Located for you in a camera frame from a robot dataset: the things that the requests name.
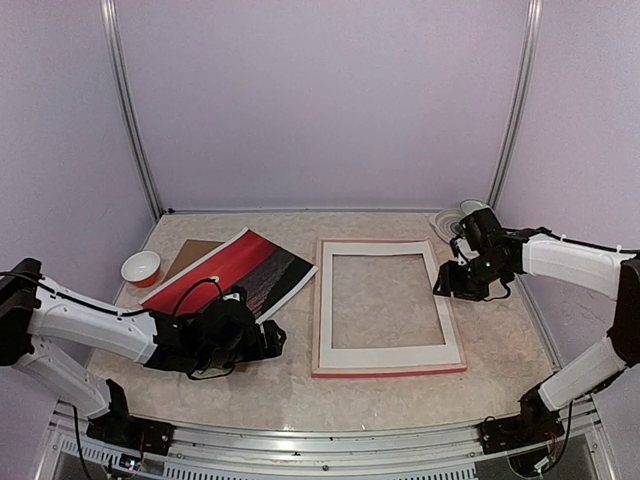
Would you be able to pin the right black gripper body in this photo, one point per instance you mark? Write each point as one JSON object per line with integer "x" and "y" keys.
{"x": 484, "y": 275}

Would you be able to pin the orange white bowl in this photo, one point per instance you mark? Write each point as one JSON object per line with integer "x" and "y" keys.
{"x": 141, "y": 269}

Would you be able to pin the pale green ceramic bowl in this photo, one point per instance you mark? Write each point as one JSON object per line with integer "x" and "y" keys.
{"x": 469, "y": 206}

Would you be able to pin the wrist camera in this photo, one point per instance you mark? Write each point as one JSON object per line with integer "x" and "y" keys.
{"x": 236, "y": 293}
{"x": 461, "y": 250}

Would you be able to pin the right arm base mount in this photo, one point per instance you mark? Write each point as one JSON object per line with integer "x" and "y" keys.
{"x": 534, "y": 423}

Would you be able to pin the white photo mat border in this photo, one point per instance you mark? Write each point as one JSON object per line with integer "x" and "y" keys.
{"x": 385, "y": 355}

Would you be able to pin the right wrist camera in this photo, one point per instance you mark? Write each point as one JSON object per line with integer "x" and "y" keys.
{"x": 461, "y": 250}

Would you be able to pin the red sunset sea photo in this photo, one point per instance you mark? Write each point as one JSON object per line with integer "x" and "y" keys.
{"x": 271, "y": 275}

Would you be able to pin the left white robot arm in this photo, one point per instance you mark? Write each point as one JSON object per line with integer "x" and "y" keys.
{"x": 36, "y": 311}

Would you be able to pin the left aluminium corner post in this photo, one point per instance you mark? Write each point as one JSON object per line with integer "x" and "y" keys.
{"x": 118, "y": 65}

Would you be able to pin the aluminium corner post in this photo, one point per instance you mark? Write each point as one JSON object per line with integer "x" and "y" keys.
{"x": 518, "y": 103}
{"x": 118, "y": 65}

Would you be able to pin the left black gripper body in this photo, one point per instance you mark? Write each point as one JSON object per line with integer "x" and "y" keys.
{"x": 239, "y": 354}

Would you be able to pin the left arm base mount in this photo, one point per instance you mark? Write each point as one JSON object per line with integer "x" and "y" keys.
{"x": 118, "y": 427}

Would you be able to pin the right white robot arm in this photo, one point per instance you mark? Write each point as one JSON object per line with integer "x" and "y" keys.
{"x": 592, "y": 288}

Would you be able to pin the aluminium front rail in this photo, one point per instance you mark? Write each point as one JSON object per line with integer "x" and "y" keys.
{"x": 450, "y": 451}

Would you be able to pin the white swirl pattern plate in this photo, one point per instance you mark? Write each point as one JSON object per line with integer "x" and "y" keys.
{"x": 446, "y": 224}

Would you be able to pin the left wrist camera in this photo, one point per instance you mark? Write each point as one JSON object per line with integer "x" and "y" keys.
{"x": 236, "y": 293}

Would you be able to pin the pink wooden picture frame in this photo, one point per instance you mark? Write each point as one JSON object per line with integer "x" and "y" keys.
{"x": 387, "y": 372}

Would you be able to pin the right aluminium corner post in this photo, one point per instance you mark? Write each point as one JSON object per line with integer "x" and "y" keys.
{"x": 518, "y": 103}

